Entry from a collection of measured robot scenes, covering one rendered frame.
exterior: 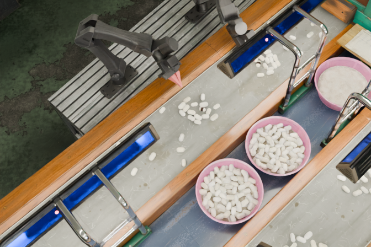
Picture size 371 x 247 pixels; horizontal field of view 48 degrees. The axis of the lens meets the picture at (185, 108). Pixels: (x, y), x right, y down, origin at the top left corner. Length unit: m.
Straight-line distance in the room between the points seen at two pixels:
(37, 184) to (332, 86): 1.34
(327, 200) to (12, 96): 2.16
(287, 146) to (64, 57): 1.85
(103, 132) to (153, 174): 0.29
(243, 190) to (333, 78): 0.68
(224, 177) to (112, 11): 1.90
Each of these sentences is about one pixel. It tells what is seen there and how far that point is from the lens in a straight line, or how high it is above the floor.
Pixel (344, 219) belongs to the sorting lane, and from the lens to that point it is 1.76.
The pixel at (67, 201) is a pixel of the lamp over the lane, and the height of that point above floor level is 1.09.
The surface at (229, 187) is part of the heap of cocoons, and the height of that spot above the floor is 0.74.
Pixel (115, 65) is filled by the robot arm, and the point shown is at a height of 0.85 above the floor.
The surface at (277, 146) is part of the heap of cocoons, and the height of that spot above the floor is 0.74.
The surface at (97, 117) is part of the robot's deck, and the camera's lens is 2.01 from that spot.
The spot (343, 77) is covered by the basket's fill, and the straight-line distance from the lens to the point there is 2.04.
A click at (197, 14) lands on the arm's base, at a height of 0.68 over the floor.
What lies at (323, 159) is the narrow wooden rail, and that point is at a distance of 1.79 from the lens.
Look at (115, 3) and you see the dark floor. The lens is 3.35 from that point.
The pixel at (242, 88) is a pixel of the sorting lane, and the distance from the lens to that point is 1.93.
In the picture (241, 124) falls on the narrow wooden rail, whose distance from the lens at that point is 1.81.
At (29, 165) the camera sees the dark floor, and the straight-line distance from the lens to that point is 2.80.
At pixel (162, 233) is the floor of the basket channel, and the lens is 1.76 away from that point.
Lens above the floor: 2.38
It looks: 61 degrees down
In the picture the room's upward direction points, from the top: 8 degrees counter-clockwise
